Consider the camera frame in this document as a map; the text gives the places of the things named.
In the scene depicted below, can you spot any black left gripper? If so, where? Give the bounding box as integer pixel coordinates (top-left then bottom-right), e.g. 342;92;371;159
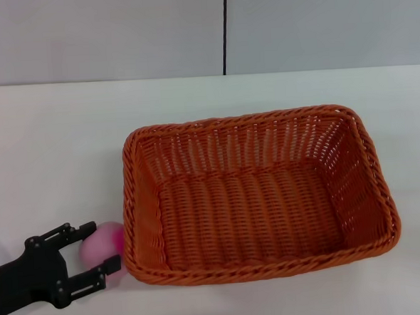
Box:
0;219;125;314

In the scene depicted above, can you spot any pink ball with magenta patch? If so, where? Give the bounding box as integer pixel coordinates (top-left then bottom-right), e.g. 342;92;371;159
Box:
77;220;127;279

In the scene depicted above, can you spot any orange woven rectangular basket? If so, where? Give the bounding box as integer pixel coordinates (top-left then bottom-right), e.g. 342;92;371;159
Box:
113;99;406;291

